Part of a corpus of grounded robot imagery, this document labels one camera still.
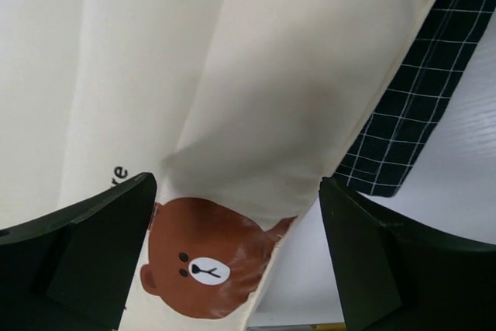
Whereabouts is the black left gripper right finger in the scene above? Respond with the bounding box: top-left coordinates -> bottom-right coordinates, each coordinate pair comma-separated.
319,178 -> 495,331

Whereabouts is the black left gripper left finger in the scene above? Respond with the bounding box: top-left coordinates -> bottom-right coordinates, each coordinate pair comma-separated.
1,173 -> 157,331

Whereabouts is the dark grid-pattern pillowcase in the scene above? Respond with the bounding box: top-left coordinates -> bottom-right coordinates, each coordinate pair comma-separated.
334,0 -> 495,198

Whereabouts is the cream pillow with bear print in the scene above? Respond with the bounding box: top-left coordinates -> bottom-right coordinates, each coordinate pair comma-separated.
1,0 -> 435,330

